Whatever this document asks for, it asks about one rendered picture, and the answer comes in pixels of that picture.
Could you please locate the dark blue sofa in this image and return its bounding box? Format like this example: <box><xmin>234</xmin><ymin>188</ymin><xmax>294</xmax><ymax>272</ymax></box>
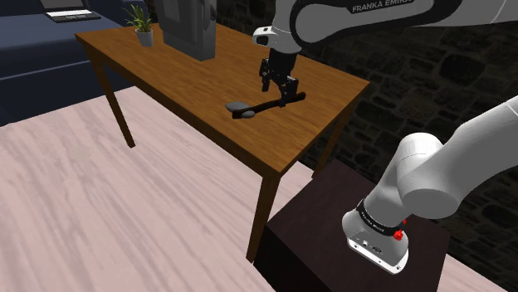
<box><xmin>0</xmin><ymin>0</ymin><xmax>149</xmax><ymax>128</ymax></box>

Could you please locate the dark robot stand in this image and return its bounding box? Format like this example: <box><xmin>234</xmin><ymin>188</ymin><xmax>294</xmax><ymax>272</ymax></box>
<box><xmin>252</xmin><ymin>158</ymin><xmax>452</xmax><ymax>292</ymax></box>

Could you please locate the grey laptop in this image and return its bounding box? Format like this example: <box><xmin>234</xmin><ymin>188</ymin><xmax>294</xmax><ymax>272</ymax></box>
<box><xmin>39</xmin><ymin>0</ymin><xmax>103</xmax><ymax>24</ymax></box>

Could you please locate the black tool with grey head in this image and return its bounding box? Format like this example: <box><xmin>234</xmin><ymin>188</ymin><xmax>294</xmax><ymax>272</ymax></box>
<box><xmin>224</xmin><ymin>91</ymin><xmax>307</xmax><ymax>120</ymax></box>

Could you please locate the grey boxy appliance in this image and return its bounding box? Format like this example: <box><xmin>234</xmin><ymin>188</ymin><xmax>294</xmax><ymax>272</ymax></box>
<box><xmin>153</xmin><ymin>0</ymin><xmax>218</xmax><ymax>62</ymax></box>

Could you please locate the brown wooden table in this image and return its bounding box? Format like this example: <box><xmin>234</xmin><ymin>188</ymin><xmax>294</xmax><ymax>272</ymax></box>
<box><xmin>74</xmin><ymin>22</ymin><xmax>371</xmax><ymax>265</ymax></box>

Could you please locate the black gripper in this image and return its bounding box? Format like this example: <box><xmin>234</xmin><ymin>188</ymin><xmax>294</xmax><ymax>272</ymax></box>
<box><xmin>258</xmin><ymin>48</ymin><xmax>300</xmax><ymax>109</ymax></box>

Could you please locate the potted plant in grey pot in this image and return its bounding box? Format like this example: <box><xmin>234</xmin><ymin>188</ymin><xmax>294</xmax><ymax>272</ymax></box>
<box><xmin>123</xmin><ymin>3</ymin><xmax>155</xmax><ymax>48</ymax></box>

